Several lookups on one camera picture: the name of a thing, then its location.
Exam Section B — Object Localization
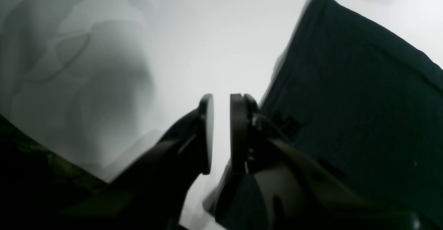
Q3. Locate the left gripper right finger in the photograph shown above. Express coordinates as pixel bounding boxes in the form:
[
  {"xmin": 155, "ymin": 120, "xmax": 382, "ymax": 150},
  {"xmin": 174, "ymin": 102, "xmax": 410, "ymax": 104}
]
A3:
[{"xmin": 215, "ymin": 93, "xmax": 422, "ymax": 230}]

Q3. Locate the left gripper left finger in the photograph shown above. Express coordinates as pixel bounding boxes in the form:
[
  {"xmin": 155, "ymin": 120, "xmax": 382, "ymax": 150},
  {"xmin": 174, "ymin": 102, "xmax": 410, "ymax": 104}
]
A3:
[{"xmin": 62, "ymin": 94, "xmax": 214, "ymax": 230}]

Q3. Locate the black T-shirt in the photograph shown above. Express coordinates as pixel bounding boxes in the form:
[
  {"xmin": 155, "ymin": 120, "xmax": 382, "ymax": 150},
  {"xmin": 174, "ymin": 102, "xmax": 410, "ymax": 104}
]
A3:
[{"xmin": 204, "ymin": 0, "xmax": 443, "ymax": 230}]

